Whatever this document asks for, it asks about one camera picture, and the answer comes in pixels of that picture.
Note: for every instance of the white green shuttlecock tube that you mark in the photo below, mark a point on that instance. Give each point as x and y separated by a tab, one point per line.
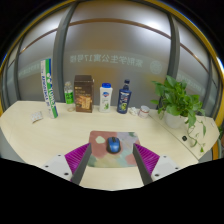
49	88

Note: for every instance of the pink floral mouse pad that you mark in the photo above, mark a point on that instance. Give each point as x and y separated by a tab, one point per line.
98	146

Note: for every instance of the small white dotted packet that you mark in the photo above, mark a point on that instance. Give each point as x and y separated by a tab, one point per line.
37	117

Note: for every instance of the white shampoo bottle blue cap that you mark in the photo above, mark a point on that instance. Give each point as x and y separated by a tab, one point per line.
106	100

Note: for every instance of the blue computer mouse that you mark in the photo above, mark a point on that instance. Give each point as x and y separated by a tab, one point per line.
113	145

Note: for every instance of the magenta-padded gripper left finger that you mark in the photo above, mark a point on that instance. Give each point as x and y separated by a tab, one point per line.
80	156

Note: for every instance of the green potted plant white pot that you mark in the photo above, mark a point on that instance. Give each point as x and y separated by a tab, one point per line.
175	100

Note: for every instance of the crumpled white wrapper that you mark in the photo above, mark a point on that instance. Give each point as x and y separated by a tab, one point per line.
133	111

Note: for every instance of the small white pink jar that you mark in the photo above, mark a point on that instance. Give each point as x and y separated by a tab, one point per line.
144	112

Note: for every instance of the clear bottle green label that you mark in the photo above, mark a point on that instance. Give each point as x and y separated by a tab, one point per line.
69	98

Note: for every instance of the dark blue shampoo bottle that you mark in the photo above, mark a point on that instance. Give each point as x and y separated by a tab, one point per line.
124	100

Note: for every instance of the brown cracker box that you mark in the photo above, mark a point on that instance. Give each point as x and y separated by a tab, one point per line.
83	95

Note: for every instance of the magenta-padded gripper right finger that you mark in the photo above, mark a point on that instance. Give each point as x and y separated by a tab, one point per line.
146	158

